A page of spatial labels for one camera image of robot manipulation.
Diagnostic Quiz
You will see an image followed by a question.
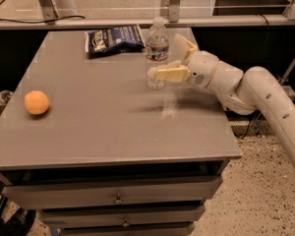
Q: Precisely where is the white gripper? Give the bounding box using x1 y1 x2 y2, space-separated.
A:
147 33 219 89

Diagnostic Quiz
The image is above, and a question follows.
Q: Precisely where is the clear plastic water bottle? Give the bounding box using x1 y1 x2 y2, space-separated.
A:
145 16 171 90

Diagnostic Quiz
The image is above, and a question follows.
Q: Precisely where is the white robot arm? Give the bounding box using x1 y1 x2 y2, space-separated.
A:
147 33 295 168

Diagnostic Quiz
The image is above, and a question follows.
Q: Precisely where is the blue snack bag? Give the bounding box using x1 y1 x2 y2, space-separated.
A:
85 25 145 55

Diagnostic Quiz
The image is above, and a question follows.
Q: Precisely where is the grey drawer cabinet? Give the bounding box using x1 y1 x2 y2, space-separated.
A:
0 31 240 236

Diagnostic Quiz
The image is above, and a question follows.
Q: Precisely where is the orange ball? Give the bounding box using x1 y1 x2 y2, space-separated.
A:
24 90 50 115

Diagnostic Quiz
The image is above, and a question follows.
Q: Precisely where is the black object on floor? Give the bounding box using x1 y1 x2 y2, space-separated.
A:
0 196 36 236

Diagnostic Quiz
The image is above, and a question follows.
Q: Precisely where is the metal frame rail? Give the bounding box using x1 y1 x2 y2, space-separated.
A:
0 15 295 30

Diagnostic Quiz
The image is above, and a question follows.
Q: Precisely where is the black cable on rail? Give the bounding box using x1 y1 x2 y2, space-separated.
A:
0 15 87 25

